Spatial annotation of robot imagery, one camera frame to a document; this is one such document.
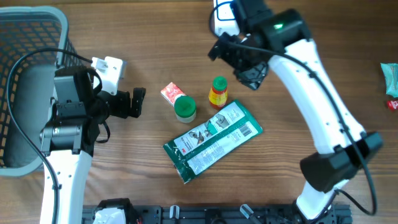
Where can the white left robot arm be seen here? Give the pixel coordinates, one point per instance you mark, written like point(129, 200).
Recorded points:
point(69, 137)

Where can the green white sachet packet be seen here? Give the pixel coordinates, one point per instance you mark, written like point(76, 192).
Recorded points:
point(198, 149)

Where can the small orange white box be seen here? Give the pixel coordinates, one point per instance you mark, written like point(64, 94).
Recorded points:
point(171, 93)

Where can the grey plastic mesh basket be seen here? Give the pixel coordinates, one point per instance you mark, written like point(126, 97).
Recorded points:
point(29, 93)

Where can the red yellow green-capped bottle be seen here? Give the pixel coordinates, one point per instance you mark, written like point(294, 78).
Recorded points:
point(218, 94)

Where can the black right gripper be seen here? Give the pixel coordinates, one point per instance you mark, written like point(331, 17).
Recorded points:
point(250, 76)

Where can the white barcode scanner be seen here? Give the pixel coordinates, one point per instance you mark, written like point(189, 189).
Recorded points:
point(223, 19)

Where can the pale green plastic pouch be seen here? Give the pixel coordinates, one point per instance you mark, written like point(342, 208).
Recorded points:
point(390, 74)

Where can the green lidded round jar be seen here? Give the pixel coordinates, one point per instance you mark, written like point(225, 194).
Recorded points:
point(185, 109)

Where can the red snack stick packet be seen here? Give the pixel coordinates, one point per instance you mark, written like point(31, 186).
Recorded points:
point(392, 105)

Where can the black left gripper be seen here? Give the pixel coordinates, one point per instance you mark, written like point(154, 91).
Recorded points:
point(124, 110)

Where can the black mounting rail base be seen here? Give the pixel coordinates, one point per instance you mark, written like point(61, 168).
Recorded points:
point(338, 214)

